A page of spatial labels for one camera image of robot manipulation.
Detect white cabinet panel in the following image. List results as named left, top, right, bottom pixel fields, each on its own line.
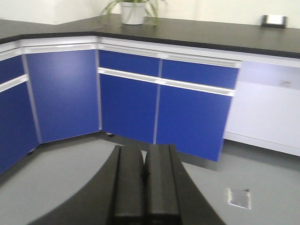
left=224, top=61, right=300, bottom=156

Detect metal floor outlet plate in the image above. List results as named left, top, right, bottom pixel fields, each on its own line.
left=227, top=188, right=252, bottom=210

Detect white potted green plant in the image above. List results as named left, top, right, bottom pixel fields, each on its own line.
left=99, top=0, right=167, bottom=26

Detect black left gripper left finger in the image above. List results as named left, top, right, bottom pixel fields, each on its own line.
left=113, top=146, right=144, bottom=225

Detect black wall outlet box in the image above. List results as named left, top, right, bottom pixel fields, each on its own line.
left=261, top=15, right=288, bottom=29

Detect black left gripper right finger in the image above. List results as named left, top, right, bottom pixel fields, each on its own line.
left=145, top=144, right=180, bottom=225

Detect blue lab base cabinets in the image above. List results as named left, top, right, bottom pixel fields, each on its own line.
left=0, top=49, right=239, bottom=172

